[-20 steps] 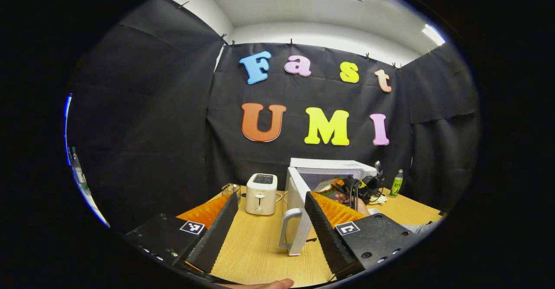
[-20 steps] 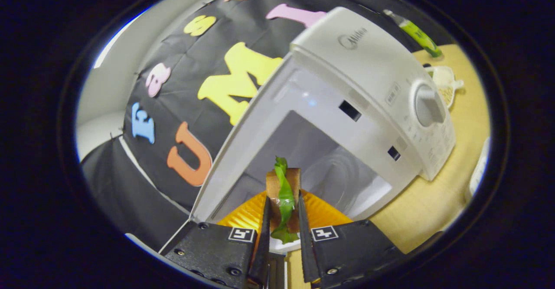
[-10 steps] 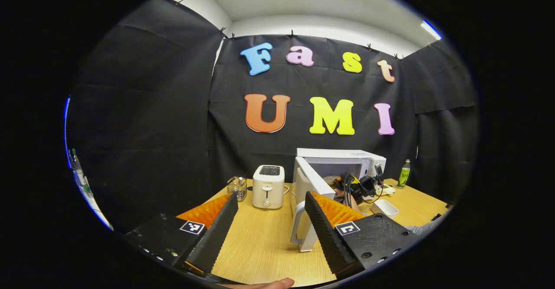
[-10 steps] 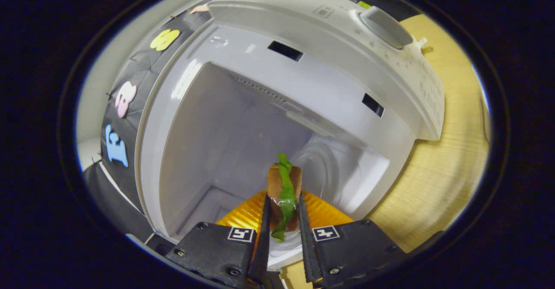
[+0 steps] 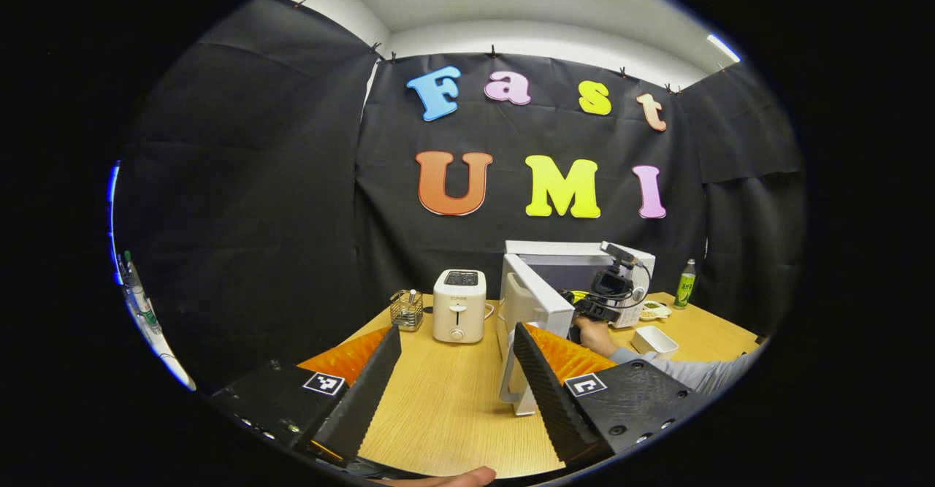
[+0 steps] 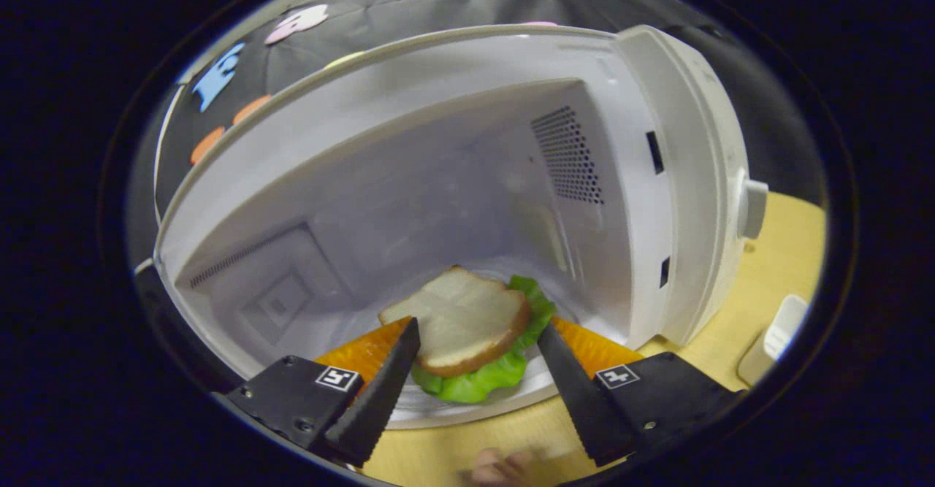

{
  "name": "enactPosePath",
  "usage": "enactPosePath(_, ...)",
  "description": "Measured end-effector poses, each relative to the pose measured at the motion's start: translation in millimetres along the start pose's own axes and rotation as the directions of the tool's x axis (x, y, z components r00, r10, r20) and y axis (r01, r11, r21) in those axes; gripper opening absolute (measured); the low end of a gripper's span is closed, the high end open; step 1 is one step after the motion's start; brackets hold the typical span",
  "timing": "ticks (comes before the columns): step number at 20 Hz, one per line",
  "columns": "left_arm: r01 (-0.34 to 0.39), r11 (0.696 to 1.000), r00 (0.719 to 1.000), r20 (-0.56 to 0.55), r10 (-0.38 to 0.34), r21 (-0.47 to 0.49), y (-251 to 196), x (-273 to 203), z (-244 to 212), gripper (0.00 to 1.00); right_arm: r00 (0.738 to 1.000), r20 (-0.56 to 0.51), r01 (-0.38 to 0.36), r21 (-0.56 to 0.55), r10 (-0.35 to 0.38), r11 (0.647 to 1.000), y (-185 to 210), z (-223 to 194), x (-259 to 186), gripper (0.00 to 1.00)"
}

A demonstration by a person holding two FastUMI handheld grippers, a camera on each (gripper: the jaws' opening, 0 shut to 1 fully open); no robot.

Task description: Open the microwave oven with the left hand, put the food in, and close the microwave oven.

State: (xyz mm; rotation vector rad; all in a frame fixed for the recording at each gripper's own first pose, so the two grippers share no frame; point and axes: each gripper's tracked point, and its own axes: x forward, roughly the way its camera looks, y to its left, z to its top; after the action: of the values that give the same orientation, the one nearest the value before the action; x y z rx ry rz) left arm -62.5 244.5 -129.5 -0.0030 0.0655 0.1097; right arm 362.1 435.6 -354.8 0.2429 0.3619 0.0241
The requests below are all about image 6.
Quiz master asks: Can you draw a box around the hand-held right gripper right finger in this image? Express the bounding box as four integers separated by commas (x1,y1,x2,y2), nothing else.
537,315,747,468

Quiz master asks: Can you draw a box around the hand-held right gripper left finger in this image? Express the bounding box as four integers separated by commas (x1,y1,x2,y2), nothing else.
213,317,422,468

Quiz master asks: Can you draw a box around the sandwich with lettuce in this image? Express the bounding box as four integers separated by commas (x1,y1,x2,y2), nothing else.
378,265,556,404

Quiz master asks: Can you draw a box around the white microwave oven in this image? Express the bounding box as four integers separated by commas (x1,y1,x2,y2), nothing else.
134,23,769,429

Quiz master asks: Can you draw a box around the small white rectangular tray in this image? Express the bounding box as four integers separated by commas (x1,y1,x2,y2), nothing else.
736,294,810,388

